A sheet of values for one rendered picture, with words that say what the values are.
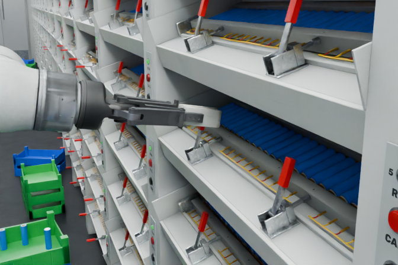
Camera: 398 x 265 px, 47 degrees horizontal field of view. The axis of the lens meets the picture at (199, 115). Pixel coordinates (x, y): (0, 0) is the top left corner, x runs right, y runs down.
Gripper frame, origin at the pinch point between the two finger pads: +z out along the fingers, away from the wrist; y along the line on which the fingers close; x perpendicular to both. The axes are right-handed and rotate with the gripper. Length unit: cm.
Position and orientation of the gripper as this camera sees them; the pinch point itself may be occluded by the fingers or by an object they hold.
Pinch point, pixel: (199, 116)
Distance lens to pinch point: 77.8
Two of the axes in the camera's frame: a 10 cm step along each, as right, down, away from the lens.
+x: 1.7, -9.7, -1.7
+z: 9.2, 0.9, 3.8
